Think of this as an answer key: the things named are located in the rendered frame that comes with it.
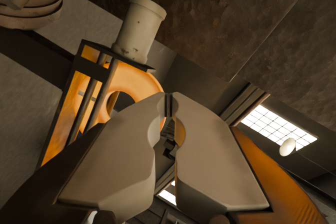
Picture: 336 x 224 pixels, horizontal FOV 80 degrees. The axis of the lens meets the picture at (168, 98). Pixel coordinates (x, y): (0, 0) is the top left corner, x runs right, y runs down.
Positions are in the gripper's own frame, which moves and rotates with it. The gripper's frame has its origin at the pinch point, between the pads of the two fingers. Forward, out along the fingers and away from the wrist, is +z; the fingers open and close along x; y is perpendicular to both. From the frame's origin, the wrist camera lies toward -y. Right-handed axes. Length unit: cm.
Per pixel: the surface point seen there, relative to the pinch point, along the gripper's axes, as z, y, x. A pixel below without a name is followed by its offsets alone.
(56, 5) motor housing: 23.8, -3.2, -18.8
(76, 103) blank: 17.0, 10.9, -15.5
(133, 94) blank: 16.9, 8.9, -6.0
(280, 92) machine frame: 36.4, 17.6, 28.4
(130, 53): 18.0, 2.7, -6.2
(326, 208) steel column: 258, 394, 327
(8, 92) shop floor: 82, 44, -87
